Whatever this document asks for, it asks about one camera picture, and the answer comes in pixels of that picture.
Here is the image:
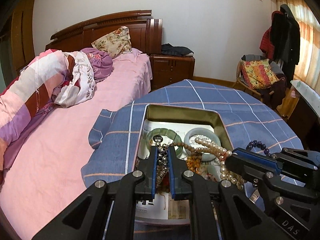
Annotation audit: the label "white pearl necklace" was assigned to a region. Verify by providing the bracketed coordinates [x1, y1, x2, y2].
[194, 137, 245, 190]

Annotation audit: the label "dark purple bead bracelet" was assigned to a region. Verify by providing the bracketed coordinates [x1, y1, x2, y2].
[246, 140, 271, 156]

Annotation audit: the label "wooden bead mala orange tassel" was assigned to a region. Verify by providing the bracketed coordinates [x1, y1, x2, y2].
[171, 142, 202, 174]

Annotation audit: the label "rectangular metal tin box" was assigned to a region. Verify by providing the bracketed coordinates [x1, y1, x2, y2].
[133, 104, 235, 225]

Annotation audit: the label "pale jade bangle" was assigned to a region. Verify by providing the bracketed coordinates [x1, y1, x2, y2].
[183, 127, 221, 162]

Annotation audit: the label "dark green jade bangle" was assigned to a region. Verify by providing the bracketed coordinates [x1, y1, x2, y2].
[145, 128, 183, 155]

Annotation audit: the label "printed paper leaflet in tin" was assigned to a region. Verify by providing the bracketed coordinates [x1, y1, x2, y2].
[136, 120, 217, 224]

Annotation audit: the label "blue plaid tablecloth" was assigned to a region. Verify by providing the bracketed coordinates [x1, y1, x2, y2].
[81, 80, 303, 186]

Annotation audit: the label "wicker chair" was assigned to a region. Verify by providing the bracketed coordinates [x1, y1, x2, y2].
[232, 60, 263, 102]

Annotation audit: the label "leaf-print covered desk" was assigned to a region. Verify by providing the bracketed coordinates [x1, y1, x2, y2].
[287, 80, 319, 141]

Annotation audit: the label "colourful patterned cushion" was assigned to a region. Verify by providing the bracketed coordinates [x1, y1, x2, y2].
[241, 59, 279, 90]

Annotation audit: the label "pink bed sheet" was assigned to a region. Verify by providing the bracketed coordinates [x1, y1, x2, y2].
[1, 49, 152, 239]

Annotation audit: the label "orange patterned curtain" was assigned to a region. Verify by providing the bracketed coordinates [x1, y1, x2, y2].
[276, 0, 320, 93]

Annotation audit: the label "wooden nightstand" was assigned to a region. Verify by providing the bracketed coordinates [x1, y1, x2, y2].
[150, 54, 195, 90]

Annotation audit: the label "hanging dark coats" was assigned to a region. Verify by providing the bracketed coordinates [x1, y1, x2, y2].
[260, 4, 300, 83]

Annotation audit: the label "dark folded clothes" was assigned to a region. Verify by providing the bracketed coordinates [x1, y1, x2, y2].
[161, 43, 194, 56]

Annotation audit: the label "patchwork quilt bundle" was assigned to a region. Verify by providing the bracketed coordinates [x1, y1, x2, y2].
[1, 48, 113, 170]

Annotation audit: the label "floral pillow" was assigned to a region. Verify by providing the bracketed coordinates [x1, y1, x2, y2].
[91, 26, 132, 59]

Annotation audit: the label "wooden headboard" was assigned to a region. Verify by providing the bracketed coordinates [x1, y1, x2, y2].
[44, 10, 163, 55]

